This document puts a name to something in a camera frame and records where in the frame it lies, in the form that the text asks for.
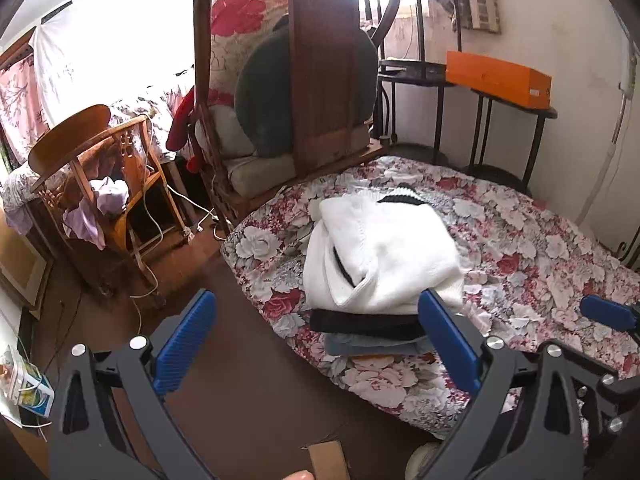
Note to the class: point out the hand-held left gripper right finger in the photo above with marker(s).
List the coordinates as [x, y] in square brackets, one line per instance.
[450, 345]

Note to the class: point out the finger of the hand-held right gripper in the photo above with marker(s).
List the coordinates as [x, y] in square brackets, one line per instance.
[605, 312]
[612, 405]

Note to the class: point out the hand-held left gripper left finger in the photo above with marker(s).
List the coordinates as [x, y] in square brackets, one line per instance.
[185, 345]

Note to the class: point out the white knit sweater black print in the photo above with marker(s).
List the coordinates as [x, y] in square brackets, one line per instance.
[390, 245]

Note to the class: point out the purple clothes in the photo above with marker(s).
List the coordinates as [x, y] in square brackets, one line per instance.
[110, 195]

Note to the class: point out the grey folded garment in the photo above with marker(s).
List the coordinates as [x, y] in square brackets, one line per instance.
[370, 344]

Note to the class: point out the black folded garment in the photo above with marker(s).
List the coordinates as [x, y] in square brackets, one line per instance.
[365, 321]

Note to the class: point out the red floral blanket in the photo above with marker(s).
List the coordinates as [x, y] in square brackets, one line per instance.
[525, 260]

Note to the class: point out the white wheel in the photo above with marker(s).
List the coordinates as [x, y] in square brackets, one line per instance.
[422, 462]

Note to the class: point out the blue yellow tissue box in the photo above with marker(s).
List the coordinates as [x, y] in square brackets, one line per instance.
[37, 397]

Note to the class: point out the cardboard piece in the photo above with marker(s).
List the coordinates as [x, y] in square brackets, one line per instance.
[327, 462]

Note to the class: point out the beige seat cushion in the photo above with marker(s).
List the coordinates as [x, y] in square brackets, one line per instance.
[260, 170]

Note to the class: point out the red plush toy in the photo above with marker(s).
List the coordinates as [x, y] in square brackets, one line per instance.
[180, 125]

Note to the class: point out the small wooden chair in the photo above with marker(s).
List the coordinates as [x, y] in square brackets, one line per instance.
[70, 135]

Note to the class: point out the pale floral bed sheet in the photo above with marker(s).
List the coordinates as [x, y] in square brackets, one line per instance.
[150, 105]

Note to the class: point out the orange box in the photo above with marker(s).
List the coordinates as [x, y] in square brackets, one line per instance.
[495, 77]

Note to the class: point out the round grey cushion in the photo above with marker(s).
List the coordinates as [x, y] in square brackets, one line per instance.
[265, 95]

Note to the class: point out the black metal tiered rack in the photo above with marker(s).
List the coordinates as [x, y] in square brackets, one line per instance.
[415, 72]

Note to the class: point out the tall wooden chair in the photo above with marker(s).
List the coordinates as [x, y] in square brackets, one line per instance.
[320, 85]

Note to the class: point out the pink floral curtain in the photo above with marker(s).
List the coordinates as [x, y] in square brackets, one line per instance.
[17, 105]

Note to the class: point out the white hanging sheet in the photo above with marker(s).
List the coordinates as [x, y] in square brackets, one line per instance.
[75, 70]

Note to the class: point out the red flower print cushion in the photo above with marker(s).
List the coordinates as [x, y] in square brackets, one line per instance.
[235, 15]

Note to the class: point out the wooden picture frame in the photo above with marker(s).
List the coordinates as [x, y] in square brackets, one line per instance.
[22, 270]

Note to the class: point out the white wall power strip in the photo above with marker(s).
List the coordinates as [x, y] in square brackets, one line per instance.
[629, 72]

